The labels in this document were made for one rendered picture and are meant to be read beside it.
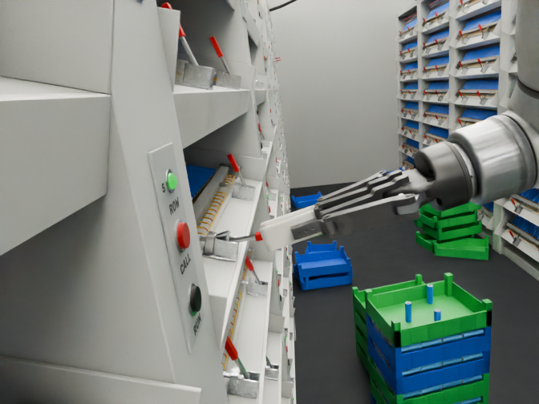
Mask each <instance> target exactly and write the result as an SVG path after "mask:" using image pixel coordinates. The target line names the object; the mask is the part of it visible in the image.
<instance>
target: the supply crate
mask: <svg viewBox="0 0 539 404"><path fill-rule="evenodd" d="M429 284H430V285H433V304H428V303H427V285H429ZM406 301H410V302H411V322H406V321H405V302H406ZM365 305H366V312H367V314H368V315H369V316H370V317H371V319H372V320H373V321H374V323H375V324H376V325H377V326H378V327H379V328H380V330H381V331H382V332H383V334H384V335H385V336H386V338H387V339H388V340H389V342H390V343H391V344H392V345H393V346H394V347H395V348H398V347H402V346H406V345H412V344H415V343H420V342H423V341H430V340H433V339H437V338H441V337H447V336H451V335H455V334H458V333H465V332H468V331H473V330H476V329H483V328H486V327H489V326H492V302H491V301H490V300H489V299H485V300H482V302H481V301H479V300H477V299H476V298H475V297H474V296H472V295H471V294H470V293H468V292H466V291H465V290H464V289H462V288H461V287H460V286H459V285H457V284H455V283H454V282H453V275H452V274H451V273H445V274H444V281H437V282H432V283H428V284H424V285H417V286H413V287H409V288H405V289H397V290H393V291H390V292H385V293H378V294H374V295H373V292H372V290H371V289H365ZM434 309H440V310H441V320H440V321H434Z"/></svg>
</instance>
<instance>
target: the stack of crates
mask: <svg viewBox="0 0 539 404"><path fill-rule="evenodd" d="M424 284H425V283H423V282H422V275H420V274H416V275H415V280H413V281H406V282H402V283H398V284H393V285H386V286H382V287H378V288H373V289H371V290H372V292H373V295H374V294H378V293H385V292H390V291H393V290H397V289H405V288H409V287H413V286H417V285H424ZM352 296H353V307H354V320H355V342H356V353H357V355H358V356H359V359H360V360H361V362H362V363H363V365H364V366H365V368H366V369H367V372H368V373H369V357H368V345H367V317H366V305H365V290H363V291H359V289H358V288H357V287H352ZM369 374H370V373H369Z"/></svg>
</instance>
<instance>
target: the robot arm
mask: <svg viewBox="0 0 539 404"><path fill-rule="evenodd" d="M515 49H516V54H517V81H516V84H515V87H514V90H513V93H512V96H511V98H510V100H509V102H508V105H507V108H506V109H507V111H506V112H504V113H502V114H500V115H495V116H492V117H489V118H487V119H486V120H483V121H480V122H478V123H474V124H472V125H469V126H467V127H463V128H461V129H458V130H455V131H453V132H452V133H451V134H450V135H449V136H448V139H447V141H443V142H440V143H437V144H434V145H432V146H429V147H426V148H423V149H420V150H418V151H417V152H416V154H415V158H414V162H415V166H414V167H413V169H412V170H406V171H403V172H402V170H397V171H393V172H389V173H388V174H387V172H386V171H380V172H378V173H376V174H374V175H373V176H371V177H369V178H367V179H365V180H362V181H359V182H358V183H355V184H352V185H350V186H348V187H345V188H342V189H340V190H338V191H336V192H332V193H331V194H328V195H326V196H322V197H320V198H318V199H317V201H318V203H316V204H314V205H312V206H309V207H307V208H303V209H300V210H297V211H296V212H292V213H289V214H286V215H284V216H279V217H277V218H274V219H272V220H268V221H266V222H263V223H261V228H260V234H261V237H262V239H263V240H264V243H265V246H266V248H267V251H268V252H271V251H274V250H276V249H279V248H283V247H286V246H288V245H291V244H294V243H297V242H299V241H302V240H306V239H309V238H311V237H314V236H318V235H320V234H328V235H329V238H335V237H339V236H345V235H347V234H351V233H354V232H360V231H363V230H367V229H370V228H375V227H379V226H382V225H385V224H391V223H395V222H398V221H405V220H416V219H419V218H420V217H421V215H420V212H419V206H423V205H425V204H428V203H429V204H430V205H431V206H432V207H433V208H434V209H435V210H436V211H440V212H442V211H445V210H448V209H450V208H454V207H457V206H460V205H462V204H466V203H468V202H469V201H471V202H473V203H474V204H478V205H480V206H481V205H482V204H487V203H489V202H492V201H495V200H499V199H502V198H505V197H507V196H511V195H514V194H519V193H522V192H525V191H526V190H529V189H533V188H539V0H518V2H517V16H516V29H515Z"/></svg>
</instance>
